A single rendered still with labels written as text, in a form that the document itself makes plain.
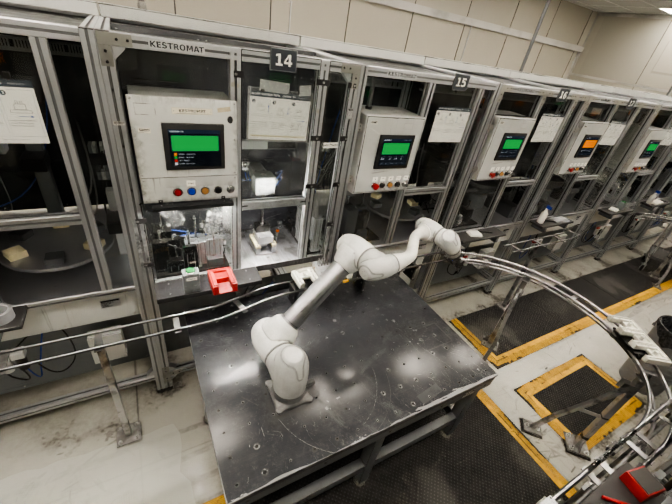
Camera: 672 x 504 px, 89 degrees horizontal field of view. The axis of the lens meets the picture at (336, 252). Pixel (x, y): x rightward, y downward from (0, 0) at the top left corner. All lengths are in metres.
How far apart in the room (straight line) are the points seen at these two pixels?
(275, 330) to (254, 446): 0.48
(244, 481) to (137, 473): 0.97
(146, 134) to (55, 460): 1.82
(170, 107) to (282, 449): 1.47
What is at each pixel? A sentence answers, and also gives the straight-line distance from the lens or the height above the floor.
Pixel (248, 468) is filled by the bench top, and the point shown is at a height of 0.68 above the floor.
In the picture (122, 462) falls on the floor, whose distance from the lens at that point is 2.50.
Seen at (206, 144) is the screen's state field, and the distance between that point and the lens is 1.67.
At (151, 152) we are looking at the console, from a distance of 1.68.
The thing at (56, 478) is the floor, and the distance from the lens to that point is 2.57.
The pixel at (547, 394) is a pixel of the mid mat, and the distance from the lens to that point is 3.36.
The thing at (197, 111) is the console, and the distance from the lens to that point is 1.65.
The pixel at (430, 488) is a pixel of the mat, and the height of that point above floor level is 0.01.
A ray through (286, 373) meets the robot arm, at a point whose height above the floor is 0.91.
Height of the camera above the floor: 2.15
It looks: 33 degrees down
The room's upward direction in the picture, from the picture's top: 10 degrees clockwise
